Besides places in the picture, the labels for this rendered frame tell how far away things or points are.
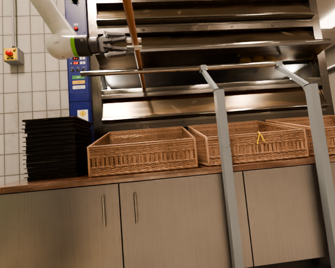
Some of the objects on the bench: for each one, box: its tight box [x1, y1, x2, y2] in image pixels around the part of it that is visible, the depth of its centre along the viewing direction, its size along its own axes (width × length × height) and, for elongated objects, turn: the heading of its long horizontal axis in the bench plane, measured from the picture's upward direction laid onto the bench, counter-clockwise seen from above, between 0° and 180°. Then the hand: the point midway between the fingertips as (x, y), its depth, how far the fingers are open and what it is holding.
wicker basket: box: [188, 120, 309, 166], centre depth 127 cm, size 49×56×28 cm
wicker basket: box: [87, 126, 198, 178], centre depth 122 cm, size 49×56×28 cm
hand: (134, 43), depth 94 cm, fingers closed on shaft, 3 cm apart
